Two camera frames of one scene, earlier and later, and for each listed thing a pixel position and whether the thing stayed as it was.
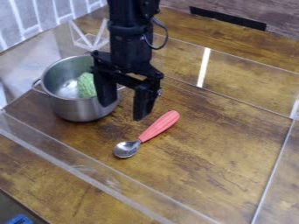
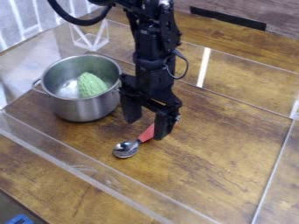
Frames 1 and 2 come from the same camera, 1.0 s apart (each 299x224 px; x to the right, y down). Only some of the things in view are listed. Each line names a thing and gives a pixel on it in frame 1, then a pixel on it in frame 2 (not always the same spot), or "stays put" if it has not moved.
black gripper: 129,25 -> 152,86
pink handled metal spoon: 127,148 stays put
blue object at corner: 20,219 stays put
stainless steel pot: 67,82 stays put
